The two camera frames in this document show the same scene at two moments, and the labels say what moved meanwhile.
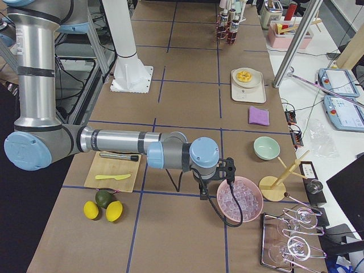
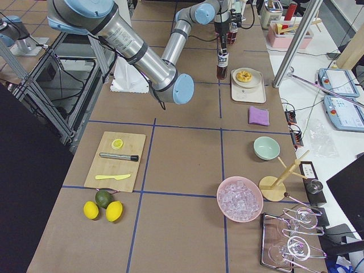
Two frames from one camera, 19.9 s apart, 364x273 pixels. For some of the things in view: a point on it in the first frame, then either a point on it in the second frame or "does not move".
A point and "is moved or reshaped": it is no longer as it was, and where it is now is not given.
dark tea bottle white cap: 223,28 is moved or reshaped
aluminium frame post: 308,17 does not move
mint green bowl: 266,148 does not move
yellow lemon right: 114,210 does not move
